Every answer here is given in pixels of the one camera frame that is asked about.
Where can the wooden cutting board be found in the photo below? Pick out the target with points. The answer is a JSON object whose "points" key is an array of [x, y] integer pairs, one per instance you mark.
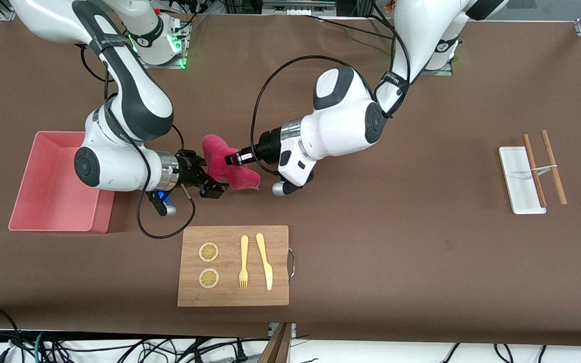
{"points": [[232, 297]]}

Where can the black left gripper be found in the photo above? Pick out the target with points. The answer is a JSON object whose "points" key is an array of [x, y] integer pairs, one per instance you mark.
{"points": [[269, 146]]}

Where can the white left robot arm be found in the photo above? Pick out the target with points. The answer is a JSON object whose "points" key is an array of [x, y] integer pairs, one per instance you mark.
{"points": [[341, 121]]}

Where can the brown wooden beam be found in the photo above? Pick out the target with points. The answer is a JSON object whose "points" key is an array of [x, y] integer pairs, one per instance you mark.
{"points": [[276, 348]]}

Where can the brown table cover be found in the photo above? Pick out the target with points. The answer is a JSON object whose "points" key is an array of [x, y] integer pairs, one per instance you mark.
{"points": [[371, 227]]}

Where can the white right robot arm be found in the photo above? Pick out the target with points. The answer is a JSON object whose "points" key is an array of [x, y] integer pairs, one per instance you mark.
{"points": [[134, 96]]}

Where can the red microfibre cloth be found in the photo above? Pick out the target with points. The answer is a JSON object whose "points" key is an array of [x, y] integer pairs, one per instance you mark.
{"points": [[220, 156]]}

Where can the yellow plastic fork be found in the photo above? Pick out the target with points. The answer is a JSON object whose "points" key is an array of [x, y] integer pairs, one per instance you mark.
{"points": [[244, 252]]}

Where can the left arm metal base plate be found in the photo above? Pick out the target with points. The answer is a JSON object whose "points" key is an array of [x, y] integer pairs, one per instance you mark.
{"points": [[439, 72]]}

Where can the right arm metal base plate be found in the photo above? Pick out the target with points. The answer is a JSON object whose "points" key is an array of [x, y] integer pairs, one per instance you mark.
{"points": [[174, 63]]}

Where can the yellow plastic knife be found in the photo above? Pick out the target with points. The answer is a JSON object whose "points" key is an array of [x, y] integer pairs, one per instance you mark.
{"points": [[265, 262]]}

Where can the brown wooden chopstick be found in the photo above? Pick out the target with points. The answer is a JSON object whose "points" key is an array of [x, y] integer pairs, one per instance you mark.
{"points": [[530, 156], [548, 151]]}

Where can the white rectangular tray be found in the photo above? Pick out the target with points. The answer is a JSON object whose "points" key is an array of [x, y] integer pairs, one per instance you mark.
{"points": [[515, 186]]}

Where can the lemon slice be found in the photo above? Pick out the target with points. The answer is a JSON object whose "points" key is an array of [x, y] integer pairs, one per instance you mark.
{"points": [[209, 278], [209, 252]]}

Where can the white band around chopsticks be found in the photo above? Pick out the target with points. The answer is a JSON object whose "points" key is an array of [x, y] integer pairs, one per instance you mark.
{"points": [[543, 168]]}

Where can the pink plastic bin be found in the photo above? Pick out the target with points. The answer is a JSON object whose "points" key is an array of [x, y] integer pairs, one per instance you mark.
{"points": [[43, 201]]}

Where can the black power plug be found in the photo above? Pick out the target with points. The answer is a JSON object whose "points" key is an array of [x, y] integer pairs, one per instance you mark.
{"points": [[240, 352]]}

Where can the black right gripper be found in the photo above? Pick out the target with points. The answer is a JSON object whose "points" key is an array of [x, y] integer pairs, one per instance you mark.
{"points": [[188, 169]]}

